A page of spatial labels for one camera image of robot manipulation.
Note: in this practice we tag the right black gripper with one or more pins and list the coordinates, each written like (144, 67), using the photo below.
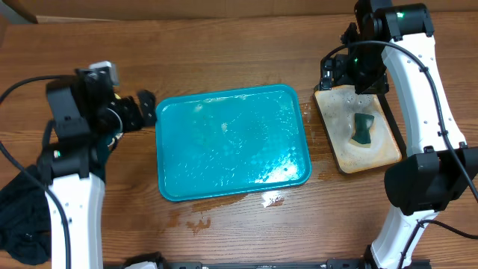
(341, 66)

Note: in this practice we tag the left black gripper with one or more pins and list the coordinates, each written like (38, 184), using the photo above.
(149, 107)

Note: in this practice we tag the green and yellow sponge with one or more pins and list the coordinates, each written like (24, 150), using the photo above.
(362, 125)

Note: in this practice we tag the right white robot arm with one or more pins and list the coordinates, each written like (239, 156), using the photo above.
(382, 103)

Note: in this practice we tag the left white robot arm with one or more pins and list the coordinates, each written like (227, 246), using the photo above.
(73, 170)

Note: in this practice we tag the black tray with soapy water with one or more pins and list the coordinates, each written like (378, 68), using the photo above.
(337, 108)

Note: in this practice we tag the teal plastic serving tray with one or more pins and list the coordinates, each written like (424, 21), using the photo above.
(230, 142)

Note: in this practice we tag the cardboard panel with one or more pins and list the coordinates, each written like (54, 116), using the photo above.
(178, 9)

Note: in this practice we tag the dark crumpled cloth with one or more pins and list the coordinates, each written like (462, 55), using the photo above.
(25, 222)

